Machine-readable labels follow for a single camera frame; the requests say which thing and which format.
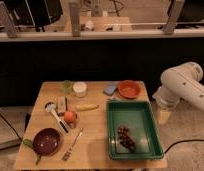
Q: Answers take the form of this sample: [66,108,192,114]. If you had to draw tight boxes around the dark red grape bunch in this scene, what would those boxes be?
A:
[117,126,136,152]

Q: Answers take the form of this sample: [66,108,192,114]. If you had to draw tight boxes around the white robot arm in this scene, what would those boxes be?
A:
[153,62,204,125]

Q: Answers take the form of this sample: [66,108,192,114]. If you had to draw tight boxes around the white plastic cup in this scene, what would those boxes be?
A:
[73,82,87,98]

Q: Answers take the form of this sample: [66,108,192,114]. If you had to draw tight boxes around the green plastic cup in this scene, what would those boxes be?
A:
[62,80,72,94]

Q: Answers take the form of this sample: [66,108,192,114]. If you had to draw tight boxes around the green plastic tray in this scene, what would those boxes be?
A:
[106,100,164,160]

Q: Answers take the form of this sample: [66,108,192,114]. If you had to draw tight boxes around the orange plastic bowl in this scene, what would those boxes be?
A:
[117,80,140,99]

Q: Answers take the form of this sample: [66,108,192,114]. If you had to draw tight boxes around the blue sponge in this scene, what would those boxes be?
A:
[103,83,117,96]

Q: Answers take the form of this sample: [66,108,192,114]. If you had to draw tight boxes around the yellow banana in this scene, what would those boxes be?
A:
[75,104,99,111]

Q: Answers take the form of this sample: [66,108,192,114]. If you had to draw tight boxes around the orange fruit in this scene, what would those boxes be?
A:
[64,111,76,123]

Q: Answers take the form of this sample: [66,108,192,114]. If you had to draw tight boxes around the silver fork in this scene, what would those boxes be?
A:
[62,128,84,161]

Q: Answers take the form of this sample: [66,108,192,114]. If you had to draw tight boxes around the small wooden block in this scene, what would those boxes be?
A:
[57,96,67,114]

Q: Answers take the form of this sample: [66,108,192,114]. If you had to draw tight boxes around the dark red bowl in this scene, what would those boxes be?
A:
[33,128,62,156]

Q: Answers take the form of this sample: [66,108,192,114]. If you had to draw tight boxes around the green leafy vegetable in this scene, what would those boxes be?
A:
[22,139,41,165]

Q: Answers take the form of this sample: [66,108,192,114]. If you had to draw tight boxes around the black monitor upper left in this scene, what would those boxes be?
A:
[2,0,63,27]

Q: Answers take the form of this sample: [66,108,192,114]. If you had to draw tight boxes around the black cable on floor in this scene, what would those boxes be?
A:
[163,138,204,155]

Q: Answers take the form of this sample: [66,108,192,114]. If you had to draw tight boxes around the white handled brush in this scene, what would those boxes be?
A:
[45,102,69,133]

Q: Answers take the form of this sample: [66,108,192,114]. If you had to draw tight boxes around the metal frame rail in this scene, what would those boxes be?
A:
[0,0,204,42]

